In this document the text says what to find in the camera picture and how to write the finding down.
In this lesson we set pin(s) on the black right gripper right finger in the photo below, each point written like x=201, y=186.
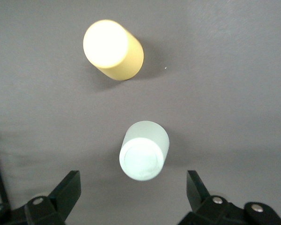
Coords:
x=199, y=194

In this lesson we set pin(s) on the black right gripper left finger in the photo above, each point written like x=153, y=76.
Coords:
x=61, y=194

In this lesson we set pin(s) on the pale green plastic cup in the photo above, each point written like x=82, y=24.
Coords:
x=142, y=159

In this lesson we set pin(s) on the yellow plastic cup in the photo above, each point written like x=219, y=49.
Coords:
x=112, y=51

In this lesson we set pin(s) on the dark grey table cloth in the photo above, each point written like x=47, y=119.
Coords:
x=224, y=70

